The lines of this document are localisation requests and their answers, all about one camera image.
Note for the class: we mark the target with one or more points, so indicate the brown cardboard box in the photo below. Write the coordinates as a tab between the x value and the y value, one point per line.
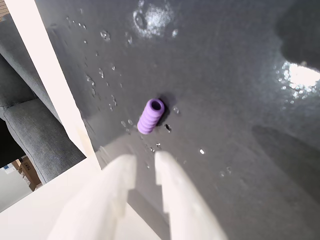
30	172

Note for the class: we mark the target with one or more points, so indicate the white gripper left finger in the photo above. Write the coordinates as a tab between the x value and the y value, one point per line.
100	200

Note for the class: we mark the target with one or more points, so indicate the dark grey table mat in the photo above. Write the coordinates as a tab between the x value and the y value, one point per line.
225	100

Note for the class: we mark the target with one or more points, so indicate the grey fabric sofa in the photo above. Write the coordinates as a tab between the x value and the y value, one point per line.
32	125

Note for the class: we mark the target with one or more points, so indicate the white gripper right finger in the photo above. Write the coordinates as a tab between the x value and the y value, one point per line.
185	205

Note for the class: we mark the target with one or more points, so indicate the purple ribbed pen grip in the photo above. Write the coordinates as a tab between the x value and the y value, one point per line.
150	117

